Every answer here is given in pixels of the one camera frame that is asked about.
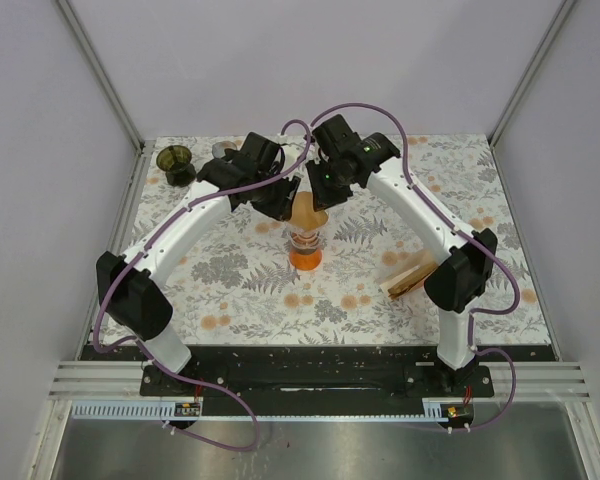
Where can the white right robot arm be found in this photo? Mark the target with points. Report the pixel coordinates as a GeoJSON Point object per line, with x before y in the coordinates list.
{"type": "Point", "coordinates": [462, 256]}

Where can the brown paper coffee filter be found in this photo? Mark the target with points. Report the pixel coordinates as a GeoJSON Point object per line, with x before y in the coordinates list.
{"type": "Point", "coordinates": [303, 216]}

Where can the clear plastic dripper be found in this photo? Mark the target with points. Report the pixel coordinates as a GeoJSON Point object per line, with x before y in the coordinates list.
{"type": "Point", "coordinates": [305, 235]}

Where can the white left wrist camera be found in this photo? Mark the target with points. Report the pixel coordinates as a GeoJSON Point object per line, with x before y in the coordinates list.
{"type": "Point", "coordinates": [293, 155]}

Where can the aluminium frame rail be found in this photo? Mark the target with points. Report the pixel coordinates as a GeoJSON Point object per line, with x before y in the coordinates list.
{"type": "Point", "coordinates": [562, 382]}

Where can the orange glass carafe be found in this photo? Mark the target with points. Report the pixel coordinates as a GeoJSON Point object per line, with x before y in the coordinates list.
{"type": "Point", "coordinates": [305, 257]}

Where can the orange coffee filter pack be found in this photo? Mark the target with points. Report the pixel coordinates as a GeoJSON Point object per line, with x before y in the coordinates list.
{"type": "Point", "coordinates": [410, 274]}

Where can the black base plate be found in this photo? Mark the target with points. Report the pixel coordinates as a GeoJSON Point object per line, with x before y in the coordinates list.
{"type": "Point", "coordinates": [328, 354]}

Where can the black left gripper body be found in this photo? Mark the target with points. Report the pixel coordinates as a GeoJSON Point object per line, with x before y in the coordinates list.
{"type": "Point", "coordinates": [265, 198]}

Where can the white slotted cable duct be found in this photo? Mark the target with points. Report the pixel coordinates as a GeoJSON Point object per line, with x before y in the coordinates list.
{"type": "Point", "coordinates": [216, 409]}

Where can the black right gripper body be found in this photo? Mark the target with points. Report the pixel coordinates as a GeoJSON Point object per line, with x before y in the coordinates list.
{"type": "Point", "coordinates": [327, 183]}

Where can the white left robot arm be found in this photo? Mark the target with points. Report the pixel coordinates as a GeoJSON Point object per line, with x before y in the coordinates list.
{"type": "Point", "coordinates": [130, 284]}

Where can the dark green dripper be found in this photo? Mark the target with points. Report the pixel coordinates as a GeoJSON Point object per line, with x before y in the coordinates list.
{"type": "Point", "coordinates": [175, 162]}

